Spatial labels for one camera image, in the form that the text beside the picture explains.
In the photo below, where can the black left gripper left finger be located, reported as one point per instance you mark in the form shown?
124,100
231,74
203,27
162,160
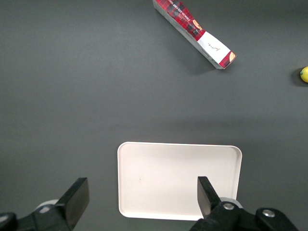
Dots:
72,204

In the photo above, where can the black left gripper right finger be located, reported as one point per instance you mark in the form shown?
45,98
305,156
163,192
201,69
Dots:
207,199

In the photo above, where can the red tartan cookie box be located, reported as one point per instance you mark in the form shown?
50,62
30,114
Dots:
183,16

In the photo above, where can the white rectangular plastic tray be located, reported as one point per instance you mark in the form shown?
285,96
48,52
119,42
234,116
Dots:
156,180

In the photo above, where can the yellow lemon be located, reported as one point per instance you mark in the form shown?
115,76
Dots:
304,74

